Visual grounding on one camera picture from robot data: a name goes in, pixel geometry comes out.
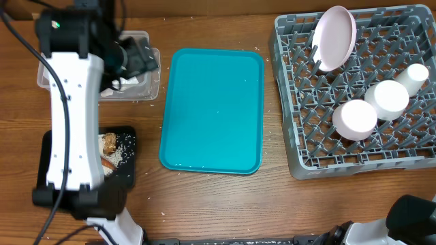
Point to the black tray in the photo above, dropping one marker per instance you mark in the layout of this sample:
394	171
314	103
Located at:
127	172

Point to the carrot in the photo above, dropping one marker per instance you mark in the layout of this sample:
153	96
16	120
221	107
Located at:
107	164

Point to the pink plate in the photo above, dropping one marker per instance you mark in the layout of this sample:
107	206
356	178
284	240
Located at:
334	38

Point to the white rice pile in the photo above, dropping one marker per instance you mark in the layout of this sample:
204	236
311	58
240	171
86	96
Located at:
124	152

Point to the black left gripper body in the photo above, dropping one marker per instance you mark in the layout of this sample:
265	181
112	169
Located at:
130	61

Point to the teal plastic tray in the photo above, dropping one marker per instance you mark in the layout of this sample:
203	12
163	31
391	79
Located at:
213	117

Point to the brown food lump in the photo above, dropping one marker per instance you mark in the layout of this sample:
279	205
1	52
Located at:
109	143

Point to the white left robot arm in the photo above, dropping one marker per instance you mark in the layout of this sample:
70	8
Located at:
84	53

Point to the grey dish rack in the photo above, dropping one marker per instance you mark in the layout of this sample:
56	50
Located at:
389	39

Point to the cream cup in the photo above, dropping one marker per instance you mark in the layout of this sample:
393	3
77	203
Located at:
413	78

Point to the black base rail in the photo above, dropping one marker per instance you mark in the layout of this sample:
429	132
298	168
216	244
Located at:
296	240

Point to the foil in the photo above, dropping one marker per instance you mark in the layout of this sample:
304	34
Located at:
119	87

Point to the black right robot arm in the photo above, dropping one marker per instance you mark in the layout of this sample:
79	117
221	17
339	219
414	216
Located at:
410	221

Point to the pink bowl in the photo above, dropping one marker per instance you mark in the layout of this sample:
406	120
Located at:
354	120

